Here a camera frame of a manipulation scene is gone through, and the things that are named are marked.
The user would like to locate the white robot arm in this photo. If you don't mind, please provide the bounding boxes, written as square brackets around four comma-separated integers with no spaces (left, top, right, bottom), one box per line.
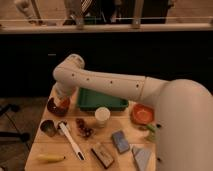
[53,54,213,171]

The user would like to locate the white plastic cup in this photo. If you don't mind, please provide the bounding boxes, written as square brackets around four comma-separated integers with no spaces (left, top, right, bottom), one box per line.
[95,107,111,127]

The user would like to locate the grey blue cloth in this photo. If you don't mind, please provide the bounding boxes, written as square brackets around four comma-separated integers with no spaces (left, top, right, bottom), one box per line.
[132,146,151,171]

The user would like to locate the wooden block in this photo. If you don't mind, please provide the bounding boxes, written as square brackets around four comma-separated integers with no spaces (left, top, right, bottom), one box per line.
[91,143,114,169]

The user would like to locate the white handled kitchen tool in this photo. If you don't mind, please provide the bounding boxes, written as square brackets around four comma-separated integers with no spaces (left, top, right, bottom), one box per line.
[58,122,85,161]

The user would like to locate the dark dried fruit cluster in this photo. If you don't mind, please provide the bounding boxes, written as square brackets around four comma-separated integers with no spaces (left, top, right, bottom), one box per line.
[76,118,94,138]

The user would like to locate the dark red bowl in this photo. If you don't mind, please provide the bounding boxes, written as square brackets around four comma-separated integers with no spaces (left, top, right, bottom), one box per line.
[47,98,69,117]

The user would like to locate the person in dark clothes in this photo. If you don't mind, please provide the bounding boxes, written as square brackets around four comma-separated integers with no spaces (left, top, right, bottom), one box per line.
[62,0,171,26]

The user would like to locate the orange bowl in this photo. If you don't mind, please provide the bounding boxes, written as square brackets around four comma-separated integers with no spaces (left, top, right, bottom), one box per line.
[131,104,154,124]

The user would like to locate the green plastic tray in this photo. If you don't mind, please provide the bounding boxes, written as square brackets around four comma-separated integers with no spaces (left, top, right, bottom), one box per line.
[77,88,129,111]

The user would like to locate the black chair base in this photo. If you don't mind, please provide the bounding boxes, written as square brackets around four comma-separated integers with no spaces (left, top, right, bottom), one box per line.
[0,104,30,142]

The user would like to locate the blue sponge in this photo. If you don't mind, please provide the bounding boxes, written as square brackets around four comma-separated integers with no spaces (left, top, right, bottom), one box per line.
[111,130,130,154]

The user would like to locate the metal cup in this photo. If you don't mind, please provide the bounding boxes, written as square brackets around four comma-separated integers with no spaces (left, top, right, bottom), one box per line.
[40,120,56,137]

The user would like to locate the yellow banana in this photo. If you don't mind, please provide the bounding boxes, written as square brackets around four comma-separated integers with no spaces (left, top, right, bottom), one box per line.
[37,154,66,163]

